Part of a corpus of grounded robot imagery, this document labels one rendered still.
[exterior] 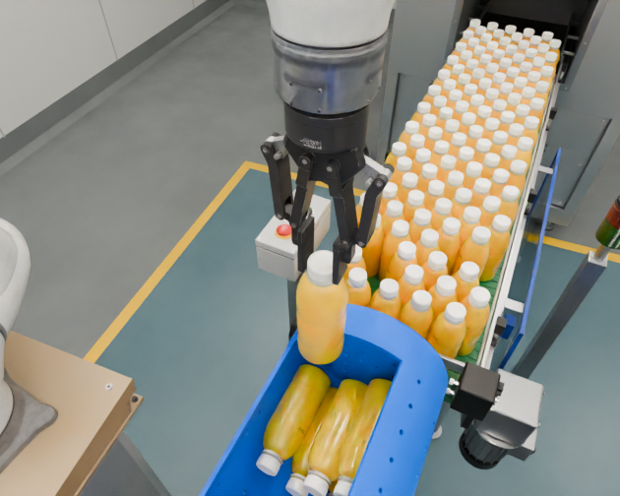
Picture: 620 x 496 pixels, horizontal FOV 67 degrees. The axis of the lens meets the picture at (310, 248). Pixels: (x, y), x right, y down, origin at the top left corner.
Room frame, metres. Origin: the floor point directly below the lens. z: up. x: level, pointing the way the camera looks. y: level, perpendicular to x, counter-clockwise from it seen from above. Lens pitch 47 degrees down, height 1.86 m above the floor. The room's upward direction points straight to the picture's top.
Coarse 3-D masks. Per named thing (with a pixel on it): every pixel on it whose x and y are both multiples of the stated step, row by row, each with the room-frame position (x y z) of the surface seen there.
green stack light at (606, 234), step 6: (606, 222) 0.68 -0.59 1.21; (600, 228) 0.69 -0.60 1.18; (606, 228) 0.67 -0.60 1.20; (612, 228) 0.66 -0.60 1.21; (600, 234) 0.68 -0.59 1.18; (606, 234) 0.67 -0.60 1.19; (612, 234) 0.66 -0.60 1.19; (618, 234) 0.65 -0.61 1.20; (600, 240) 0.67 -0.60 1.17; (606, 240) 0.66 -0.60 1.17; (612, 240) 0.66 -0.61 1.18; (618, 240) 0.65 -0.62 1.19; (606, 246) 0.66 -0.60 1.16; (612, 246) 0.65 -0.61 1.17; (618, 246) 0.65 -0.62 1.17
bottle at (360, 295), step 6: (348, 282) 0.64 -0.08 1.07; (366, 282) 0.64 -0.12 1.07; (348, 288) 0.63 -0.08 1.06; (354, 288) 0.63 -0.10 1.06; (360, 288) 0.63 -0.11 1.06; (366, 288) 0.63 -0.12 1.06; (348, 294) 0.62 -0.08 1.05; (354, 294) 0.62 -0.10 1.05; (360, 294) 0.62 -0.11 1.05; (366, 294) 0.62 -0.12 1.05; (348, 300) 0.62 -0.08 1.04; (354, 300) 0.61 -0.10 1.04; (360, 300) 0.61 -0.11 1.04; (366, 300) 0.62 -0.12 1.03; (366, 306) 0.62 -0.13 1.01
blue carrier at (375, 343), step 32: (352, 320) 0.43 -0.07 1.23; (384, 320) 0.43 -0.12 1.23; (288, 352) 0.44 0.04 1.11; (352, 352) 0.45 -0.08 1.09; (384, 352) 0.43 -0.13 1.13; (416, 352) 0.38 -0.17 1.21; (288, 384) 0.42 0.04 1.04; (416, 384) 0.34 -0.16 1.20; (256, 416) 0.34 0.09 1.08; (384, 416) 0.28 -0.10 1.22; (416, 416) 0.29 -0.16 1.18; (256, 448) 0.30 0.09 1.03; (384, 448) 0.24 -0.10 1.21; (416, 448) 0.25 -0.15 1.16; (224, 480) 0.24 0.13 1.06; (256, 480) 0.26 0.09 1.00; (384, 480) 0.20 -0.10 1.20; (416, 480) 0.22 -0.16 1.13
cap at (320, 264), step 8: (312, 256) 0.38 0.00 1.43; (320, 256) 0.38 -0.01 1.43; (328, 256) 0.38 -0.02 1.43; (312, 264) 0.37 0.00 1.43; (320, 264) 0.37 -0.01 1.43; (328, 264) 0.37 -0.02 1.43; (312, 272) 0.36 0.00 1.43; (320, 272) 0.36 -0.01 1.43; (328, 272) 0.36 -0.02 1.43; (320, 280) 0.36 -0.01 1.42; (328, 280) 0.36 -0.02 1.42
